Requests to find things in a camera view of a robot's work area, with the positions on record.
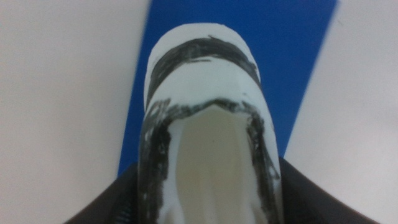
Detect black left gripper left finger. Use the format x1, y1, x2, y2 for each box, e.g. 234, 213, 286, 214
63, 161, 141, 224

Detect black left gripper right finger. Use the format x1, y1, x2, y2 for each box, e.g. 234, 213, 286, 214
278, 156, 381, 224

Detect black and white shoe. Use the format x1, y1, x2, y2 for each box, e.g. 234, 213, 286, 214
136, 22, 285, 224

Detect blue rectangular mat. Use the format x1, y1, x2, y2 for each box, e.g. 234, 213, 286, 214
117, 0, 338, 178

